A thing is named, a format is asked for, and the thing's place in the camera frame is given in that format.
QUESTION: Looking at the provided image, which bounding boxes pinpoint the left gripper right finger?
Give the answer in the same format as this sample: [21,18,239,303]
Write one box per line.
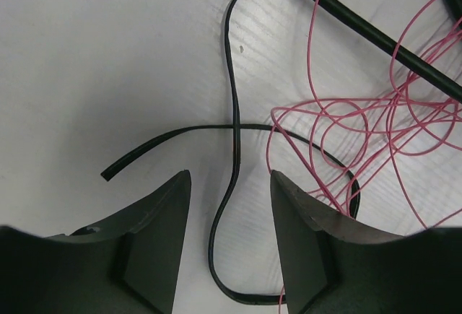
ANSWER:
[271,171,461,313]

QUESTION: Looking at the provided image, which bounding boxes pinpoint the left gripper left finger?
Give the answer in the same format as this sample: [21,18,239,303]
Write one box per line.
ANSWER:
[1,170,191,313]

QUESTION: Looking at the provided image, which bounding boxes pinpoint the black cables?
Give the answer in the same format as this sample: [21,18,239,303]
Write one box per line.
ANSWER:
[281,0,462,104]

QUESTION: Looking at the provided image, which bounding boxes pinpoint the tangled thin red wires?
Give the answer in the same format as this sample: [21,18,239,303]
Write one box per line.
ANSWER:
[265,0,462,314]

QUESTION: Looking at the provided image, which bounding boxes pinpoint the thin black wire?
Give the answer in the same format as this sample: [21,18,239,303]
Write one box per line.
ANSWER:
[100,0,362,304]

